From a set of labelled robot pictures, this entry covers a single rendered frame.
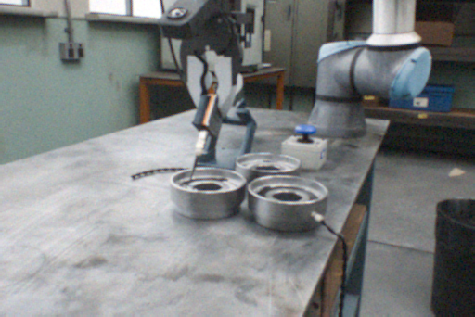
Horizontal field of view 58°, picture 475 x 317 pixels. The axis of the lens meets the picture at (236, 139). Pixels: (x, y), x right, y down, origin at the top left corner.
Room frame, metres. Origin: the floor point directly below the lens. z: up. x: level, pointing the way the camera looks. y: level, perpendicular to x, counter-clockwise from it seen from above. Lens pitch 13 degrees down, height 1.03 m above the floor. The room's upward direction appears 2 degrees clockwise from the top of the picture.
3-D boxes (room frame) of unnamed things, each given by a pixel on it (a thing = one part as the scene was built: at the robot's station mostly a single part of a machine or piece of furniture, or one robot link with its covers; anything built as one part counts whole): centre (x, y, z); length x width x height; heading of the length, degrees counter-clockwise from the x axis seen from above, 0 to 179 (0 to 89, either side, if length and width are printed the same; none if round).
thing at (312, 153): (0.79, -0.13, 0.82); 0.08 x 0.07 x 0.05; 157
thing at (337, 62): (1.09, -0.27, 0.97); 0.13 x 0.12 x 0.14; 43
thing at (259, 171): (0.66, -0.05, 0.82); 0.10 x 0.10 x 0.04
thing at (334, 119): (1.09, -0.26, 0.85); 0.15 x 0.15 x 0.10
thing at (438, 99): (3.88, -1.67, 0.56); 0.52 x 0.38 x 0.22; 64
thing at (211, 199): (0.56, 0.04, 0.82); 0.10 x 0.10 x 0.04
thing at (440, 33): (3.88, -1.65, 1.19); 0.52 x 0.42 x 0.38; 67
